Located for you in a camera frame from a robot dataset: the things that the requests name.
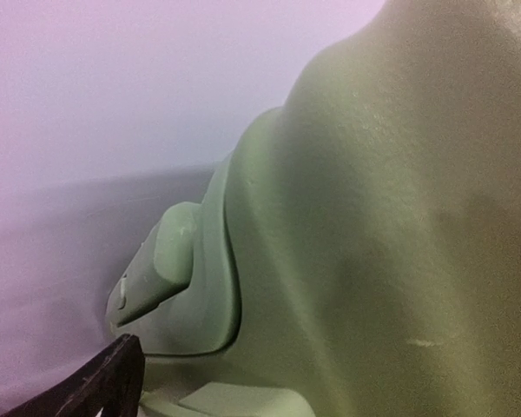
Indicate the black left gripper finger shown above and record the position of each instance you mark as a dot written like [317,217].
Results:
[110,384]

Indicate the green hard-shell suitcase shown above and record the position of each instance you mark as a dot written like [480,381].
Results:
[360,252]

